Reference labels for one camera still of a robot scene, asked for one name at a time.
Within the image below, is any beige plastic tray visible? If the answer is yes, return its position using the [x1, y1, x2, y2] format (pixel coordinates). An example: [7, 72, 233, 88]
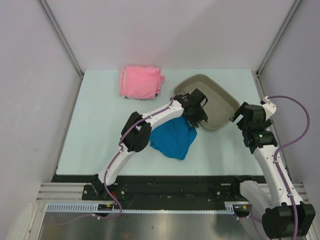
[173, 74, 240, 131]

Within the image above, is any blue t shirt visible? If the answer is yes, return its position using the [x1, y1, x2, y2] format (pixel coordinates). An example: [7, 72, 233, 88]
[149, 116, 197, 161]

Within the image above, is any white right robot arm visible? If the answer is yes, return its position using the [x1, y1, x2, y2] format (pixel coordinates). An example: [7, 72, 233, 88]
[230, 98, 316, 239]

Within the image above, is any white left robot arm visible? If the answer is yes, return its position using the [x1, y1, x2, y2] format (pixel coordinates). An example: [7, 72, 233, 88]
[91, 88, 208, 200]

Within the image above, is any pink folded t shirt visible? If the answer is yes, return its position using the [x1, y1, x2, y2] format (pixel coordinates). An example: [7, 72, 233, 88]
[118, 66, 166, 100]

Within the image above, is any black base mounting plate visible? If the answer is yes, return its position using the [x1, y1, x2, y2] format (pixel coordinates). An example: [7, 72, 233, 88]
[50, 174, 266, 206]

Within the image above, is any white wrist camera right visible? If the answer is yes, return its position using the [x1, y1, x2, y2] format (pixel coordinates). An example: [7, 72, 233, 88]
[260, 96, 277, 120]

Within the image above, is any aluminium corner post right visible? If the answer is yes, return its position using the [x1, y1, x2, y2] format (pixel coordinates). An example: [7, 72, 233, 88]
[255, 0, 303, 78]

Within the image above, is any aluminium corner post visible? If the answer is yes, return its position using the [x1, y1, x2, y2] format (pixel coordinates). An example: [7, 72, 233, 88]
[255, 0, 303, 78]
[37, 0, 84, 80]

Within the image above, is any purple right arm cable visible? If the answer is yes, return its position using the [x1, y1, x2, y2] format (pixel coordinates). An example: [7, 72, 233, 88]
[247, 94, 311, 240]

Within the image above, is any white slotted cable duct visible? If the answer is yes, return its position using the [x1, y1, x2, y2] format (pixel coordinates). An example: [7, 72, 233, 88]
[46, 202, 234, 215]

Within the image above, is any aluminium corner post left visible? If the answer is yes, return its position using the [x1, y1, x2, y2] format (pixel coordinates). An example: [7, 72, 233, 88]
[37, 0, 84, 80]

